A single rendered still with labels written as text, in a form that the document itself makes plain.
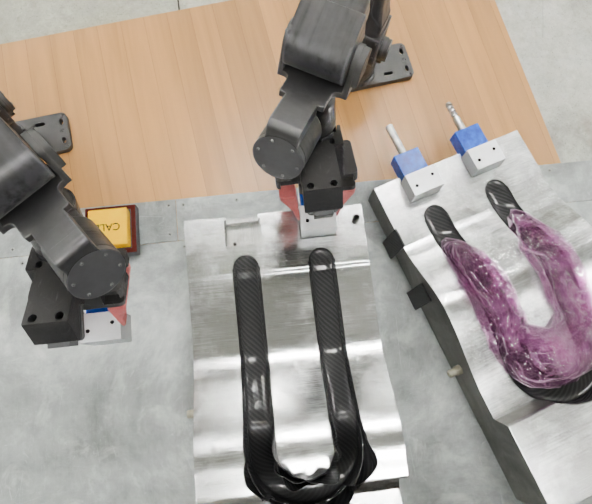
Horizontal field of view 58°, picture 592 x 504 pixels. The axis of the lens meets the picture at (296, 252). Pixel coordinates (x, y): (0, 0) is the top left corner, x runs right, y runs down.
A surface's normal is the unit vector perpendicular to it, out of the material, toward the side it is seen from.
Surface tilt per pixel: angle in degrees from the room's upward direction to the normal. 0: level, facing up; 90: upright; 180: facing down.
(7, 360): 0
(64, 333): 62
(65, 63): 0
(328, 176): 25
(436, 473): 0
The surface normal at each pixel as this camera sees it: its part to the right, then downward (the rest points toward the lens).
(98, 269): 0.65, 0.55
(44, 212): -0.24, -0.51
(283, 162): -0.36, 0.73
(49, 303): -0.02, -0.68
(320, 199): 0.09, 0.76
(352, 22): -0.10, 0.04
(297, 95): 0.17, -0.55
